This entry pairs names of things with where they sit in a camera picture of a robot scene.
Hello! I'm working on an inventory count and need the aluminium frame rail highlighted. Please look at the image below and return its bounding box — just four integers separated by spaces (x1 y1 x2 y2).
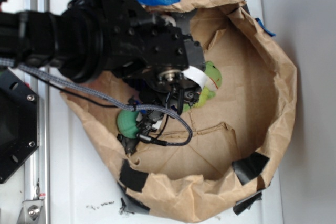
17 0 51 223

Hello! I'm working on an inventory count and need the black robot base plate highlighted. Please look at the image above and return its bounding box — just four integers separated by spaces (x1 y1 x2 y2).
1 69 38 184

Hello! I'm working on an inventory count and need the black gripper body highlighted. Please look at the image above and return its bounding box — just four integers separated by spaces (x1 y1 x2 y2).
104 0 206 103

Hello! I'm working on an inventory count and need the green rubber ball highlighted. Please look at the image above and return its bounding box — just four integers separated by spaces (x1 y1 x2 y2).
117 110 139 139

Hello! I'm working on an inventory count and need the blue tape strip right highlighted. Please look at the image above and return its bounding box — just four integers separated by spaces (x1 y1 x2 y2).
254 17 277 38

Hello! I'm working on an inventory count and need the green plush frog toy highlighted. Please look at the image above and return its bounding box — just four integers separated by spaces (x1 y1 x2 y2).
183 61 223 112

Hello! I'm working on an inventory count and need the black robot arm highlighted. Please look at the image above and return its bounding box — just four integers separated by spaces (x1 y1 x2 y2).
1 0 206 104

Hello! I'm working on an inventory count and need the grey braided cable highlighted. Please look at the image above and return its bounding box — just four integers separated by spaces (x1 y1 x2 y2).
0 57 194 146

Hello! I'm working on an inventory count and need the brown paper bag bin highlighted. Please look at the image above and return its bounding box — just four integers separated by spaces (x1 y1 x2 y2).
62 0 297 223

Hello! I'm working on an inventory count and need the white plastic tray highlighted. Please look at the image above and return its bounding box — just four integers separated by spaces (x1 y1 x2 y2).
48 0 285 224

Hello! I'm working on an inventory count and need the grey plush mouse toy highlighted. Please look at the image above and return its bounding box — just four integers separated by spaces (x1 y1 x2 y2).
160 9 197 35

